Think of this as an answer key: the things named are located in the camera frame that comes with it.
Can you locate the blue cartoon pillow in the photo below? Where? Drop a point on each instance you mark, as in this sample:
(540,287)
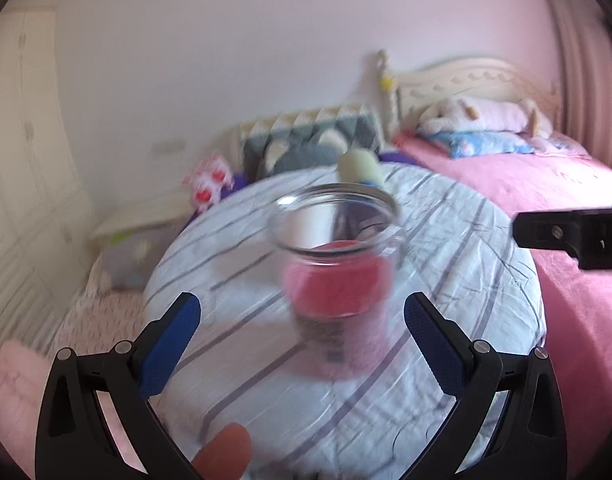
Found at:
(465,144)

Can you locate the white pink plush dog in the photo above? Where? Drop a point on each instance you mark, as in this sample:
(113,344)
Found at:
(460,113)

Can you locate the grey blue cat plush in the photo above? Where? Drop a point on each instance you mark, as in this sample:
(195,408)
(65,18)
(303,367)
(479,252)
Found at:
(324,148)

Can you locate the front pink bunny plush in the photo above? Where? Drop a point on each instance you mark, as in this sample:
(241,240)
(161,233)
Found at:
(207,181)

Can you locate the purple cushion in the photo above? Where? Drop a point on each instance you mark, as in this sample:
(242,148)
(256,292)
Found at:
(239,182)

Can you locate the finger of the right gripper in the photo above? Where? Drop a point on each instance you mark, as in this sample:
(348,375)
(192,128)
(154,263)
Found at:
(584,235)

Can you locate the diamond pattern quilted cushion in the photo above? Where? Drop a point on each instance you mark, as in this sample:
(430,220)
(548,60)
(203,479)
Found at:
(358,123)

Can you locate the heart pattern bed sheet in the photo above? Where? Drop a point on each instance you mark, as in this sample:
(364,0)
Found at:
(100,316)

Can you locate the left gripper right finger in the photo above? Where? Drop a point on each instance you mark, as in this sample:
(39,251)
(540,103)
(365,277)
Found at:
(529,439)

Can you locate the grey flower pillow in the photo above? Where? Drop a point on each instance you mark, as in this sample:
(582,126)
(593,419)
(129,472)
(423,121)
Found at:
(130,257)

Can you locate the striped white folded quilt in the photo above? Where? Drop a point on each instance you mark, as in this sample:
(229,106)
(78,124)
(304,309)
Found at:
(246,363)

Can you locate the glass jar with pink label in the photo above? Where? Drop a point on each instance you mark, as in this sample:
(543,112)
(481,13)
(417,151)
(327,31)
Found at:
(341,246)

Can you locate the blue black Cool Towel can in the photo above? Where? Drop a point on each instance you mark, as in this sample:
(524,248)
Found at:
(360,166)

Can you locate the pink fleece bed cover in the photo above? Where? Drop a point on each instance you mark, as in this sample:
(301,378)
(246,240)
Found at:
(578,301)

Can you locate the operator thumb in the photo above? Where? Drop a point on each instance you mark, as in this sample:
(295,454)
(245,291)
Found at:
(226,456)

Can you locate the pink folded blanket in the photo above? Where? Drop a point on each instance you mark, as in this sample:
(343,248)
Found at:
(23,376)

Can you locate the cream wooden headboard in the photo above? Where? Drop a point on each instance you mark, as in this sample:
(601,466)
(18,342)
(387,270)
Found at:
(406,95)

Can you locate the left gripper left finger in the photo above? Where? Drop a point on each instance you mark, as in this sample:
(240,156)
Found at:
(73,439)

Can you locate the cream small headboard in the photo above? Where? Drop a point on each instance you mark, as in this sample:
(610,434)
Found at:
(145,214)

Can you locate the cream wardrobe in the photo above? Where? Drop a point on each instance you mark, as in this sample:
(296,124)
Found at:
(45,214)

